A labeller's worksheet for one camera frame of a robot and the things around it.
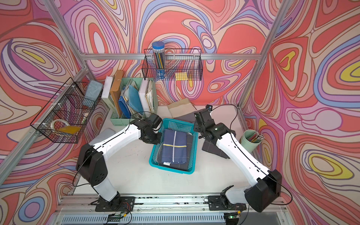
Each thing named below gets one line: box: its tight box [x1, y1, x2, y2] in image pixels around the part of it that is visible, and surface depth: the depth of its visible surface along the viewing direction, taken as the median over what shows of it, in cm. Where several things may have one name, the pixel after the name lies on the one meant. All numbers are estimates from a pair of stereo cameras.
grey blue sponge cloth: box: [82, 80, 104, 108], surface depth 82 cm
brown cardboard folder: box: [110, 69, 124, 119], surface depth 92 cm
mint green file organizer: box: [104, 77, 159, 127], surface depth 100 cm
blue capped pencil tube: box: [151, 41, 166, 80], surface depth 78 cm
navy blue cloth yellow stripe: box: [161, 128, 188, 166], surface depth 88 cm
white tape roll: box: [50, 119, 70, 131], surface depth 68 cm
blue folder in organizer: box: [118, 84, 144, 119], surface depth 100 cm
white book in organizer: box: [101, 75, 114, 99], surface depth 90 cm
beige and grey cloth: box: [167, 97, 197, 123], surface depth 118 cm
